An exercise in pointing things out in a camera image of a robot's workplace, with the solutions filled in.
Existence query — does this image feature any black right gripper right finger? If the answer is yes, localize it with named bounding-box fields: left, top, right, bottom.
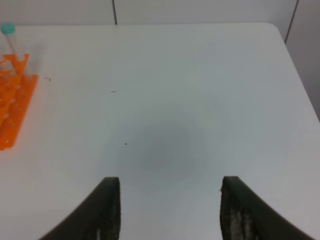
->
left=219, top=176, right=312, bottom=240

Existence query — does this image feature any orange test tube rack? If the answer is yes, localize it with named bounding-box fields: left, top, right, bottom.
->
left=0, top=53, right=39, bottom=151

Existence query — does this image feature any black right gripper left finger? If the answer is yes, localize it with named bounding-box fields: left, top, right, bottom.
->
left=42, top=177, right=121, bottom=240

